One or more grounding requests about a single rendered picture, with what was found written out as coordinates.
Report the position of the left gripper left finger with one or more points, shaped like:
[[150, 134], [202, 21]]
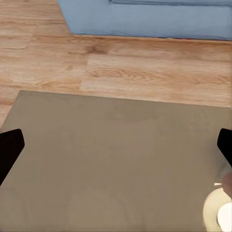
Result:
[[11, 145]]

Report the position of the coffee table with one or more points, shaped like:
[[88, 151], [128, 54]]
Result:
[[101, 164]]

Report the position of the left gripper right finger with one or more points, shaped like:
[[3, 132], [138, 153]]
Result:
[[224, 143]]

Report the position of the sofa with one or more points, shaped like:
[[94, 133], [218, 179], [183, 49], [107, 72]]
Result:
[[193, 21]]

